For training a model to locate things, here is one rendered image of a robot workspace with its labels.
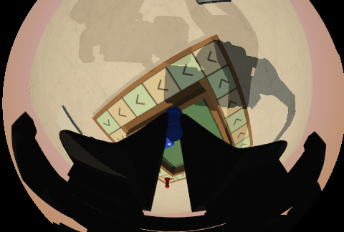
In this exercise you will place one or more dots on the blue die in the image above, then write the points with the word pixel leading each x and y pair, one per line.
pixel 169 143

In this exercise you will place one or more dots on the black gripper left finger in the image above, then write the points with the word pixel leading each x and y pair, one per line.
pixel 136 159

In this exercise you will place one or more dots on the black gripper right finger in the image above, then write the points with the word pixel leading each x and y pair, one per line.
pixel 211 164

